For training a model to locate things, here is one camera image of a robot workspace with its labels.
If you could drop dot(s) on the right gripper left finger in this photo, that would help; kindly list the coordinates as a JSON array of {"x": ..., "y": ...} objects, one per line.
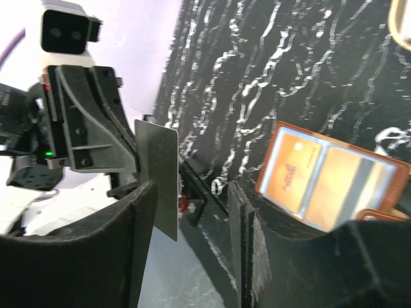
[{"x": 98, "y": 261}]

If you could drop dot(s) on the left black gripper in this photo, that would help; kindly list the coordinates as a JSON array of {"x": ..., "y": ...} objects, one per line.
[{"x": 85, "y": 124}]

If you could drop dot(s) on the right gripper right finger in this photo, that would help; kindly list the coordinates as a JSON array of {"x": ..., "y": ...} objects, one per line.
[{"x": 281, "y": 262}]

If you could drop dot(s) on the grey silver credit card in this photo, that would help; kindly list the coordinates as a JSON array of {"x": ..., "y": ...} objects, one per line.
[{"x": 157, "y": 149}]

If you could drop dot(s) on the brown leather card holder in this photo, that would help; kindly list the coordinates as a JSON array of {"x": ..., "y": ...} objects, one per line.
[{"x": 390, "y": 199}]

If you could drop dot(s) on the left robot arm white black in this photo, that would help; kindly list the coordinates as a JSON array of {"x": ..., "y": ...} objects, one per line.
[{"x": 25, "y": 144}]

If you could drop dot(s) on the beige oval tray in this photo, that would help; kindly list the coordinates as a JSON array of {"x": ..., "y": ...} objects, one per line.
[{"x": 399, "y": 22}]

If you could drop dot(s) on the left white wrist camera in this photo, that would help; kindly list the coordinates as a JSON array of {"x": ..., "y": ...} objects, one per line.
[{"x": 64, "y": 33}]

